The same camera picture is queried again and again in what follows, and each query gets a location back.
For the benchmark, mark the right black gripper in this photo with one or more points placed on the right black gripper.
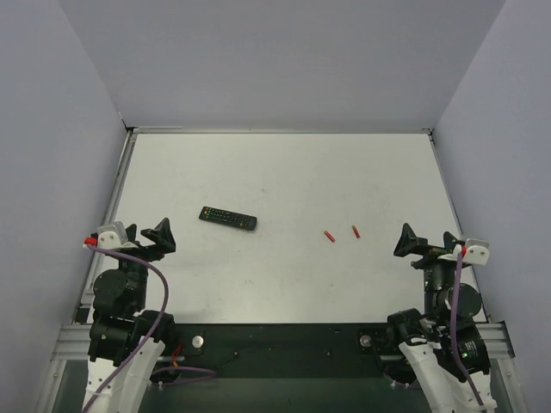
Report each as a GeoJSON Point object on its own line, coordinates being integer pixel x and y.
{"type": "Point", "coordinates": [430, 254]}

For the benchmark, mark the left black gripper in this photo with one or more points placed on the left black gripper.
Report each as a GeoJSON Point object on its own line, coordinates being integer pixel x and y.
{"type": "Point", "coordinates": [144, 249]}

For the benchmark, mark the black remote control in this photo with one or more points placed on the black remote control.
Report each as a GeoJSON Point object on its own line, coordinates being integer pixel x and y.
{"type": "Point", "coordinates": [234, 220]}

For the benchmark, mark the red battery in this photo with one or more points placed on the red battery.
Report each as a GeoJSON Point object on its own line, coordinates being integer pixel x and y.
{"type": "Point", "coordinates": [329, 236]}
{"type": "Point", "coordinates": [356, 231]}

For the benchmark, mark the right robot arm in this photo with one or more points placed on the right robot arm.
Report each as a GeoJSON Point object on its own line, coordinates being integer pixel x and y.
{"type": "Point", "coordinates": [442, 350]}

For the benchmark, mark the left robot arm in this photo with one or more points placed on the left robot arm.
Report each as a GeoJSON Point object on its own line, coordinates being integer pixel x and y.
{"type": "Point", "coordinates": [126, 339]}

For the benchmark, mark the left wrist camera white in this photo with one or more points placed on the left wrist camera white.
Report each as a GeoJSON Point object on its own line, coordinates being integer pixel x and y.
{"type": "Point", "coordinates": [108, 237]}

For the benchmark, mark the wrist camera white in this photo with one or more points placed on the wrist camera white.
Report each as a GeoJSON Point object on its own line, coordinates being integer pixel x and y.
{"type": "Point", "coordinates": [472, 251]}
{"type": "Point", "coordinates": [108, 237]}

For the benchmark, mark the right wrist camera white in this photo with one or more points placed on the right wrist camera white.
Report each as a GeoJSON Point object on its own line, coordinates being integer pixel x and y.
{"type": "Point", "coordinates": [472, 251]}

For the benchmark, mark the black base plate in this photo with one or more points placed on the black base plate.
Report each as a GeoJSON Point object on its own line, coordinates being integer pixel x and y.
{"type": "Point", "coordinates": [281, 351]}

